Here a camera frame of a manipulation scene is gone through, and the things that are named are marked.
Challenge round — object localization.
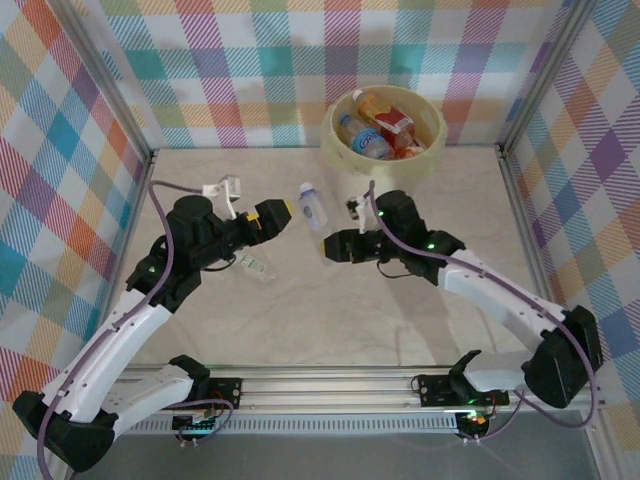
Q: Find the small blue-label water bottle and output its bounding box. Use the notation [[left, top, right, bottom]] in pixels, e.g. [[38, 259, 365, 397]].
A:
[[297, 181, 335, 268]]

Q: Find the cream plastic bin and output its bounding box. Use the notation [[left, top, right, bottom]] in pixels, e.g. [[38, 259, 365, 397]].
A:
[[321, 84, 449, 224]]

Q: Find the small green-white label bottle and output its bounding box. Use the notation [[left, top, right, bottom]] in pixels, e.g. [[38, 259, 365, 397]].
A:
[[233, 251, 280, 286]]

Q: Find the small circuit board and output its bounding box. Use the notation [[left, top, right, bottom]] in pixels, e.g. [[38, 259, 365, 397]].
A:
[[172, 412, 221, 436], [457, 409, 494, 432]]

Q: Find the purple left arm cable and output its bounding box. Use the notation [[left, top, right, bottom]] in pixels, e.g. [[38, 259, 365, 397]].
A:
[[37, 179, 209, 480]]

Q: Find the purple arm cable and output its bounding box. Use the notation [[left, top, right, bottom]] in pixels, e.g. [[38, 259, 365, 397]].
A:
[[37, 179, 209, 480], [367, 180, 599, 444]]

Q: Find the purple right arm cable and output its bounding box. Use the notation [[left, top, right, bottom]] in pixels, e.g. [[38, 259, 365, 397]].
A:
[[367, 180, 599, 444]]

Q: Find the aluminium side rail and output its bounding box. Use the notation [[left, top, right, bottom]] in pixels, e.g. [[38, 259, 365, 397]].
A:
[[87, 149, 159, 374], [497, 144, 576, 371]]

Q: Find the aluminium front rail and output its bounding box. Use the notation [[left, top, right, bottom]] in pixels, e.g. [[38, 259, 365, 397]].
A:
[[107, 364, 604, 416]]

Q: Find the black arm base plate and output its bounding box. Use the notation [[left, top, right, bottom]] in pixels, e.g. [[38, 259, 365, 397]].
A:
[[417, 372, 510, 409], [199, 377, 244, 409]]

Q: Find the slotted cable duct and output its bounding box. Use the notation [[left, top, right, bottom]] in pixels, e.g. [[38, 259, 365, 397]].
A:
[[117, 417, 461, 435]]

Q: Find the aluminium corner post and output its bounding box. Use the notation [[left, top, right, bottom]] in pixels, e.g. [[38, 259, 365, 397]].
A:
[[47, 0, 157, 161], [497, 0, 604, 154]]

